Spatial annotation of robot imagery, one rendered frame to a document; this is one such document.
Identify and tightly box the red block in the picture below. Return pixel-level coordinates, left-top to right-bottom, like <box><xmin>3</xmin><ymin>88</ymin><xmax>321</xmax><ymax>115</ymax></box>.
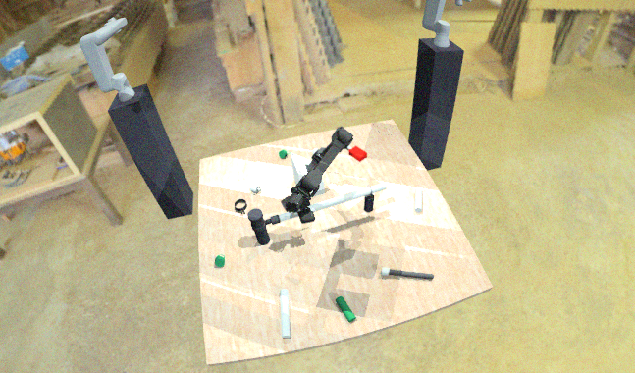
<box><xmin>348</xmin><ymin>146</ymin><xmax>367</xmax><ymax>161</ymax></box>

